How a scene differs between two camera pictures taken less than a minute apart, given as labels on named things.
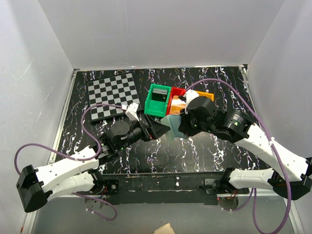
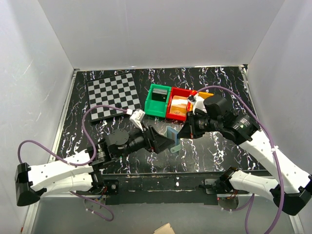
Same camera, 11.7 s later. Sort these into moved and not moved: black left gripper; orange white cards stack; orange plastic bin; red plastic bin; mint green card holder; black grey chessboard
Moved: mint green card holder; black left gripper
Not moved: red plastic bin; black grey chessboard; orange white cards stack; orange plastic bin
